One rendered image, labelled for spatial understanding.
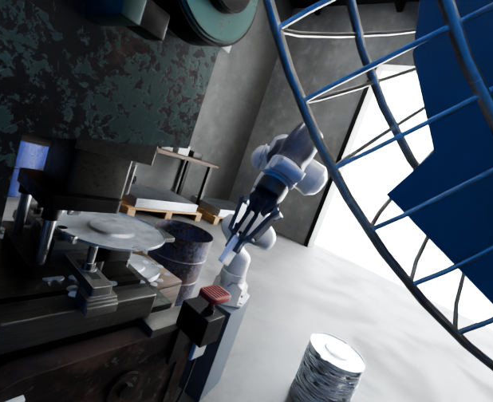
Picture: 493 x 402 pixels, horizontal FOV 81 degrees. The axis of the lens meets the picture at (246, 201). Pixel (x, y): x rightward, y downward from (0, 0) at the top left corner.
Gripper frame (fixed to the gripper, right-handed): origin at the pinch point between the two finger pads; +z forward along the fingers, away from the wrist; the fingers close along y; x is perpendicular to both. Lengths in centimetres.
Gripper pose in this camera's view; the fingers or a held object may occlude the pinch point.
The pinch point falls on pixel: (230, 250)
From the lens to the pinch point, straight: 69.2
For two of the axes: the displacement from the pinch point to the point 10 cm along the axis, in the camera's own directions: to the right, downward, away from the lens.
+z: -5.5, 8.0, -2.3
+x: -4.0, -4.9, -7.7
